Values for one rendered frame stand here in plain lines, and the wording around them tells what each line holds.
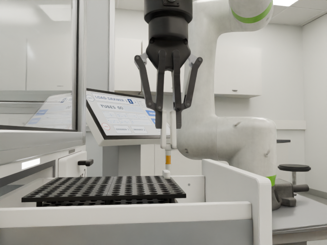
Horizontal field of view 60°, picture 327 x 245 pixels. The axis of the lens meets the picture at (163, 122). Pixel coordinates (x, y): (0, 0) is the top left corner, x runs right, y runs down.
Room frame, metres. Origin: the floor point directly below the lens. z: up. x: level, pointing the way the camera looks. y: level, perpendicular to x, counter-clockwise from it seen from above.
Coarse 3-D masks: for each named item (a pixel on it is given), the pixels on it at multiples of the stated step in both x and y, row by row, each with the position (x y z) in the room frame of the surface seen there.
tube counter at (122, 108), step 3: (117, 105) 1.38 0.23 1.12; (120, 105) 1.40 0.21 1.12; (123, 105) 1.42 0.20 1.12; (126, 105) 1.44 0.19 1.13; (120, 108) 1.38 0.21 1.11; (123, 108) 1.40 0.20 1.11; (126, 108) 1.42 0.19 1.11; (129, 108) 1.44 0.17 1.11; (132, 108) 1.46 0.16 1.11; (135, 108) 1.47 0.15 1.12; (138, 108) 1.49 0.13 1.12; (141, 108) 1.51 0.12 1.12; (129, 111) 1.42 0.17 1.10; (132, 111) 1.44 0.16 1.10; (135, 111) 1.45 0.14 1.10; (138, 111) 1.47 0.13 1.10; (141, 111) 1.49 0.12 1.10
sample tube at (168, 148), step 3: (168, 144) 0.52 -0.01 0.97; (168, 147) 0.52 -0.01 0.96; (165, 150) 0.52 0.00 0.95; (168, 150) 0.52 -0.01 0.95; (165, 153) 0.53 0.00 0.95; (168, 153) 0.52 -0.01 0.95; (165, 156) 0.53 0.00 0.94; (168, 156) 0.52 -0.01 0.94; (165, 159) 0.53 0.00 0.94; (168, 159) 0.52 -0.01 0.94; (165, 162) 0.52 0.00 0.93; (168, 162) 0.52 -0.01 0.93; (165, 165) 0.53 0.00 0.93; (168, 165) 0.52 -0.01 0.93; (165, 168) 0.53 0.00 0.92; (168, 168) 0.52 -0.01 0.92
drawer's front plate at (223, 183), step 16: (208, 160) 0.60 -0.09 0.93; (208, 176) 0.59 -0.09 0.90; (224, 176) 0.49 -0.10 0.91; (240, 176) 0.41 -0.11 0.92; (256, 176) 0.38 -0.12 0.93; (208, 192) 0.59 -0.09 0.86; (224, 192) 0.49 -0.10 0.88; (240, 192) 0.41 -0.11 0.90; (256, 192) 0.36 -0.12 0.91; (256, 208) 0.36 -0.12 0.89; (256, 224) 0.36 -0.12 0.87; (256, 240) 0.36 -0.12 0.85
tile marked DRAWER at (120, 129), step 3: (114, 126) 1.25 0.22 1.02; (117, 126) 1.26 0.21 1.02; (120, 126) 1.28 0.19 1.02; (123, 126) 1.29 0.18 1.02; (126, 126) 1.31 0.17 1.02; (117, 129) 1.25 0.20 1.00; (120, 129) 1.26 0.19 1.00; (123, 129) 1.28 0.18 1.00; (126, 129) 1.29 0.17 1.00; (129, 129) 1.31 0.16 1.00; (117, 132) 1.23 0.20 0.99; (120, 132) 1.25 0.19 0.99; (123, 132) 1.26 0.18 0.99; (126, 132) 1.28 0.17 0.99; (129, 132) 1.29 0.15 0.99
